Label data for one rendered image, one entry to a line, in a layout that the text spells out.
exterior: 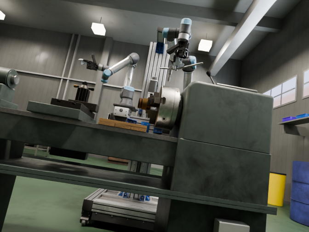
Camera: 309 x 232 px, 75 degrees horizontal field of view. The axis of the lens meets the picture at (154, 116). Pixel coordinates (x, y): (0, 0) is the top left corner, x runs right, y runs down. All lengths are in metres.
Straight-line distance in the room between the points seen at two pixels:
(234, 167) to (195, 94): 0.51
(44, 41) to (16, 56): 1.51
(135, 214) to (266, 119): 1.33
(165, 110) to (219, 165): 0.48
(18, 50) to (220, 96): 11.46
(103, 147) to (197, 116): 0.62
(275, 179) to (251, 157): 4.13
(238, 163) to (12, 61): 11.57
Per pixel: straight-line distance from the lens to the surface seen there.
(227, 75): 10.33
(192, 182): 1.29
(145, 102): 1.43
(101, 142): 1.29
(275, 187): 5.56
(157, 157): 1.28
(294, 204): 4.37
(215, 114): 1.34
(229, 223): 1.33
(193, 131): 1.28
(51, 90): 10.69
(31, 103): 1.37
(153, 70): 2.43
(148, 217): 2.01
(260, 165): 1.46
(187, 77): 2.00
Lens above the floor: 0.77
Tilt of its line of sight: 9 degrees up
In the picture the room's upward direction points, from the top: 10 degrees clockwise
